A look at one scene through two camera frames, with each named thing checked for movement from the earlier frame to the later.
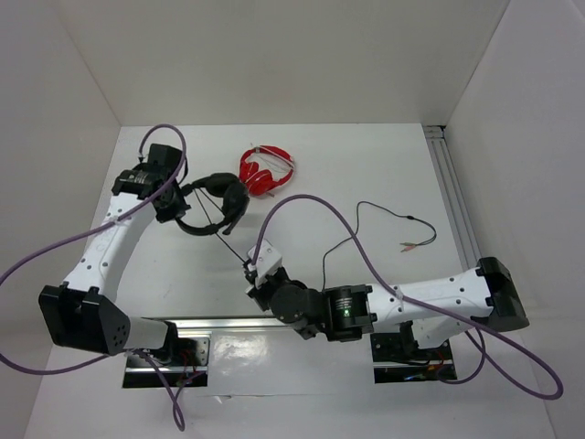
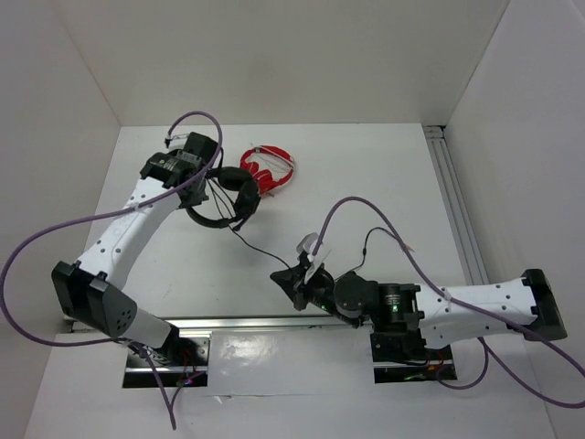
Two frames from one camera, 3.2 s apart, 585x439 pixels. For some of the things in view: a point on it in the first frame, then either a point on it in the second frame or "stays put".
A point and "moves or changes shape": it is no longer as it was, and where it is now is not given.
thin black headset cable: x=343 y=240 -> x=280 y=260
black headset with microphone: x=231 y=193 moves or changes shape
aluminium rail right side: x=452 y=196 stays put
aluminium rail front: x=250 y=326 stays put
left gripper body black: x=175 y=208 -> x=193 y=199
